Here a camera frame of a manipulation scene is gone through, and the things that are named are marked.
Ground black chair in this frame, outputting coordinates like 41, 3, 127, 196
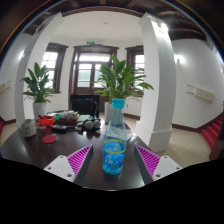
69, 94, 101, 118

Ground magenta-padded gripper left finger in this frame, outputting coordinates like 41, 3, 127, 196
43, 143, 94, 185

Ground dark wooden glazed door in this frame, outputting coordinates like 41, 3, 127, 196
68, 44, 119, 108

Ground clear blue-capped water bottle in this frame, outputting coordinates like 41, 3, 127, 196
102, 98, 128, 176

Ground glowing wall lamp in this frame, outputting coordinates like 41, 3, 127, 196
174, 54, 185, 65

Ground printed paper leaflet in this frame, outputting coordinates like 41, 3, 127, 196
125, 123, 138, 143

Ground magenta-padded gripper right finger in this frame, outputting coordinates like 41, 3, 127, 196
134, 144, 184, 185

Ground flat round red coaster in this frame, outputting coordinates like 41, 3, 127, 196
41, 133, 57, 145

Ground green book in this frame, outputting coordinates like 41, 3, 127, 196
76, 114, 92, 124

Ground basket of small items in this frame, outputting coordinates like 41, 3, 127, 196
58, 110, 79, 126

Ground potted green plant, white pot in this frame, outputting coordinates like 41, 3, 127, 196
94, 55, 155, 124
19, 62, 56, 121

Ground flat black case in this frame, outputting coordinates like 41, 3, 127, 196
51, 124, 68, 133

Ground white wall radiator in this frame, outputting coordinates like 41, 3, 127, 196
187, 84, 217, 102
0, 80, 12, 94

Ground grey round microphone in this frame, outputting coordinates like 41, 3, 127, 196
83, 119, 94, 131
92, 118, 102, 130

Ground red carpeted stairs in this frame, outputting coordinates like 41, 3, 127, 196
200, 114, 224, 151

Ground red box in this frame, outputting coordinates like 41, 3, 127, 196
37, 114, 57, 127

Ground white mug with dark ovals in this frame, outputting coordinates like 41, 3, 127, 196
20, 118, 37, 138

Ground dark wood framed window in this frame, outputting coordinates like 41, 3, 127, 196
41, 42, 69, 94
125, 45, 145, 98

